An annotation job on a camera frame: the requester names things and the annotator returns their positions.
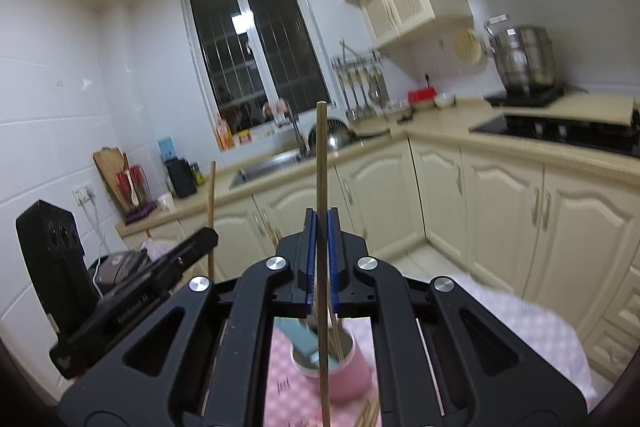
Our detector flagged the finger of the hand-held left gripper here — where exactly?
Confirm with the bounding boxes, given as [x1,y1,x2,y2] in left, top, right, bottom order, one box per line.
[147,227,220,290]

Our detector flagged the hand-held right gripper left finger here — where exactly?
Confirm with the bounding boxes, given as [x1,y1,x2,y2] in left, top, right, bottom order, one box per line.
[57,207,321,427]

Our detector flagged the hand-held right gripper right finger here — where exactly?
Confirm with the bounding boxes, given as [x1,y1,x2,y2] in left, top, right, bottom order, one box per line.
[327,207,586,427]

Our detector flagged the single light wooden chopstick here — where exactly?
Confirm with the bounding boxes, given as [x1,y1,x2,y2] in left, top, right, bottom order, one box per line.
[316,101,332,427]
[206,161,217,280]

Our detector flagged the light blue sheathed knife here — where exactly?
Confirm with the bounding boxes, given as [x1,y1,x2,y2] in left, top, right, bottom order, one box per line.
[274,317,321,365]

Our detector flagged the pink cup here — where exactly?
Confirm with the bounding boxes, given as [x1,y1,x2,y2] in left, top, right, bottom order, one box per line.
[290,329,373,405]

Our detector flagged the bundle of wooden chopsticks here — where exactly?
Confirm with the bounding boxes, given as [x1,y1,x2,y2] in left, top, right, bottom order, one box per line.
[265,224,383,427]

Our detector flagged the row of hanging metal utensils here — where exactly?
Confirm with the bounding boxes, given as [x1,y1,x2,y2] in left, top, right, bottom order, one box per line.
[337,67,388,120]

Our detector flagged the clear plastic bag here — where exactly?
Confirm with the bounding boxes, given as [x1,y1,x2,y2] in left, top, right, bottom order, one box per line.
[140,239,173,260]

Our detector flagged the purple tray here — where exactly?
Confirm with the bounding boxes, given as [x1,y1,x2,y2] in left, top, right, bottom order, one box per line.
[122,203,158,224]

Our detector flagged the brown rice cooker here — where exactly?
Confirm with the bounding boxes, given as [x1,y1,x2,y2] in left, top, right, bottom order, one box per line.
[87,249,156,300]

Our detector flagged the black electric kettle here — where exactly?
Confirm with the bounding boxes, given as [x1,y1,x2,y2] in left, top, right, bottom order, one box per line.
[164,157,197,199]

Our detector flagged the red utensil holder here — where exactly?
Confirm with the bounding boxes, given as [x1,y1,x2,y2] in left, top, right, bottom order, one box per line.
[116,164,150,208]

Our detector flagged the stainless steel sink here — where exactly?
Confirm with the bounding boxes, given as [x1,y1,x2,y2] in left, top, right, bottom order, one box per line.
[229,149,321,190]

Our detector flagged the wooden cutting board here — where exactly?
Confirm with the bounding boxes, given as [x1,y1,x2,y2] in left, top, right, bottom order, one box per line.
[92,147,133,215]

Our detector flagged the orange bottle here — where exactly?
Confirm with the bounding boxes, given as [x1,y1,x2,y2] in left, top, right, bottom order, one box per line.
[215,112,236,152]

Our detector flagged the metal faucet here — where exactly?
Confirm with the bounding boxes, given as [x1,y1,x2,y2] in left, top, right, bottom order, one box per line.
[287,114,308,162]

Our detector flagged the round flat board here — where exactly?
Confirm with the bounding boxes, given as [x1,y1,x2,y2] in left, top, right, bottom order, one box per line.
[352,122,391,138]

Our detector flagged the pink checked tablecloth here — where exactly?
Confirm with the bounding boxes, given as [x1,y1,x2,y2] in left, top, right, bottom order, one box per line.
[262,317,386,427]

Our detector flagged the pink cloth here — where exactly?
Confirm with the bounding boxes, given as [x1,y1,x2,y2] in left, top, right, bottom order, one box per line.
[263,99,293,122]

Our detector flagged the cream lower kitchen cabinets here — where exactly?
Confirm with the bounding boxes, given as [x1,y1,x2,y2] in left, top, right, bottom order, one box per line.
[115,94,640,383]

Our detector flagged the red container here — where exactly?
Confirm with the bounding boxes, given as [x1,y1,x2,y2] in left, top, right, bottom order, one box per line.
[407,88,437,108]

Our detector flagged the metal utensil rack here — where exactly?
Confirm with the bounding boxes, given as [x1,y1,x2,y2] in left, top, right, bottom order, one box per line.
[331,38,391,70]

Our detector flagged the dark kitchen window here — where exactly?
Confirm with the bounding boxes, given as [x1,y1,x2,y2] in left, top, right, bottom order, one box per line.
[182,0,333,138]

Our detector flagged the pale checked fringed cloth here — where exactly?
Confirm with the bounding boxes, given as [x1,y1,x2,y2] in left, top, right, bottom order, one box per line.
[400,274,598,413]

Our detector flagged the black glass gas stove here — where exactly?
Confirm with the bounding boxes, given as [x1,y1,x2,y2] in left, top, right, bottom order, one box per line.
[469,112,640,155]

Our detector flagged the black induction cooker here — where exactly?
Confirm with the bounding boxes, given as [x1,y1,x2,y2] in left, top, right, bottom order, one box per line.
[484,84,568,108]

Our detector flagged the round bamboo mat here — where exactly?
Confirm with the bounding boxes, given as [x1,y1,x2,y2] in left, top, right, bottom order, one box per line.
[454,28,485,65]

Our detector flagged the cream lattice door cabinet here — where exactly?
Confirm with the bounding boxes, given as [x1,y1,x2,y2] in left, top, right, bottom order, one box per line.
[357,0,473,50]

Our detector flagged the stainless steel steamer pot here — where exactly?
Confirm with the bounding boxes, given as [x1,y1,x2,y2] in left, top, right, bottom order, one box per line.
[482,16,558,92]

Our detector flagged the beige board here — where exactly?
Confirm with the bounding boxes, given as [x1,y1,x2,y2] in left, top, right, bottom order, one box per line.
[502,93,636,126]

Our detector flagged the white power cable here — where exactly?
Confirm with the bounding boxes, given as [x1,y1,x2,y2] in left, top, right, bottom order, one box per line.
[82,202,108,258]

